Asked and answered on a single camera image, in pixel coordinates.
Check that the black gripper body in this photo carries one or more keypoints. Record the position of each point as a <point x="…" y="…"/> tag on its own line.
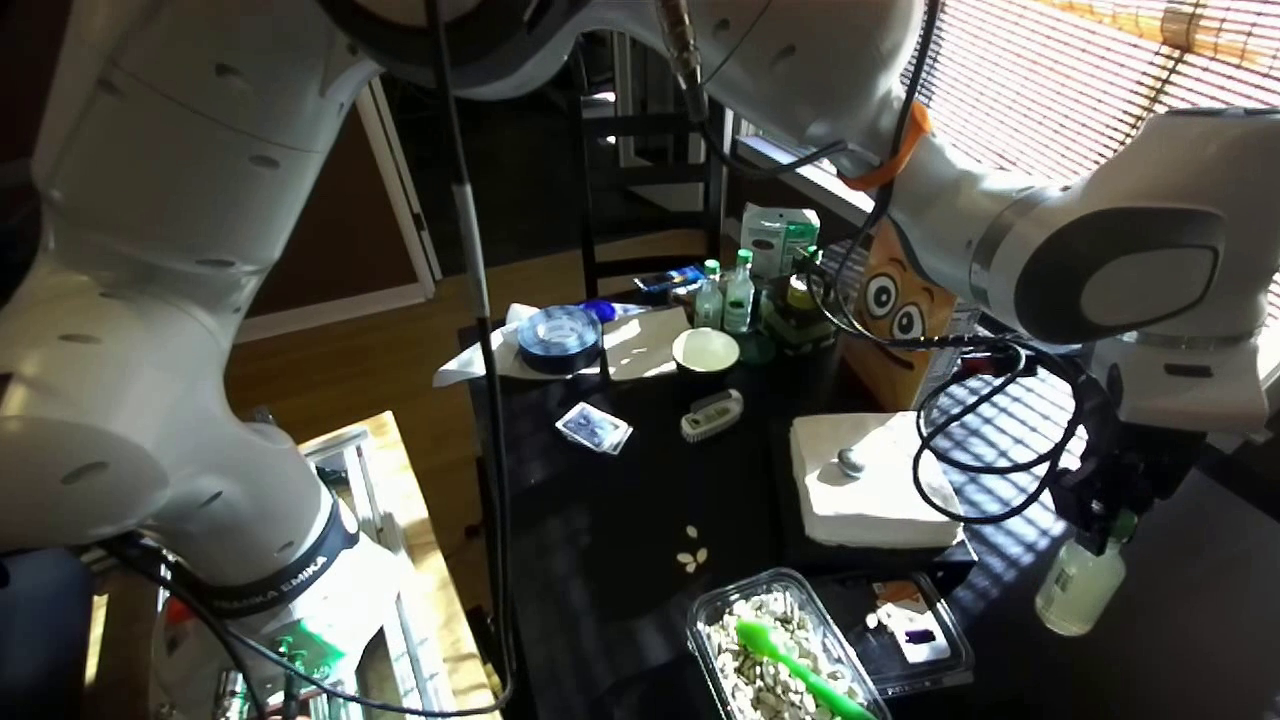
<point x="1121" y="468"/>

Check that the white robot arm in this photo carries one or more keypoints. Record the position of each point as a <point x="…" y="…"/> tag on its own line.
<point x="180" y="147"/>

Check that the stack of white napkins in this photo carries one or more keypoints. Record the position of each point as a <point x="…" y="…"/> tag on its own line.
<point x="860" y="484"/>

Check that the orange bag with cartoon eyes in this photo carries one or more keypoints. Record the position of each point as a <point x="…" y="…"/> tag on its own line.
<point x="897" y="306"/>

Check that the dark jar with gold lid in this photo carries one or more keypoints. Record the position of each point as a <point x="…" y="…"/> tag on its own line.
<point x="797" y="296"/>

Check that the small white rectangular case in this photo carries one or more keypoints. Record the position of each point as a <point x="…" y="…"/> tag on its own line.
<point x="711" y="417"/>

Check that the green plastic utensil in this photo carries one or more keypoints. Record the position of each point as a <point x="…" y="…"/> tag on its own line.
<point x="762" y="647"/>

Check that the white seeds on table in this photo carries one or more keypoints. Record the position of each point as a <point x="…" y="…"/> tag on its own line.
<point x="693" y="553"/>

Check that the white ceramic bowl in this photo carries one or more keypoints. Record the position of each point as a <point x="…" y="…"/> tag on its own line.
<point x="707" y="348"/>

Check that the clear plastic food container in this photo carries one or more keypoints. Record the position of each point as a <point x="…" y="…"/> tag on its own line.
<point x="745" y="686"/>

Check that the small blue card packet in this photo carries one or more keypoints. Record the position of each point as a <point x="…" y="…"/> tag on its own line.
<point x="670" y="282"/>

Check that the blue playing card pack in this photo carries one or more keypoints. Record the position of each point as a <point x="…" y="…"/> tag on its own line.
<point x="594" y="429"/>

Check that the blue plastic lid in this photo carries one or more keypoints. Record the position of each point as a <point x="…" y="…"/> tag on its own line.
<point x="601" y="311"/>

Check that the dark wooden chair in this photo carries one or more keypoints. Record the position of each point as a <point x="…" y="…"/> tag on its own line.
<point x="650" y="162"/>

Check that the grey duct tape roll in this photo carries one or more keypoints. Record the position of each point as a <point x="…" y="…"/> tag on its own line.
<point x="556" y="338"/>

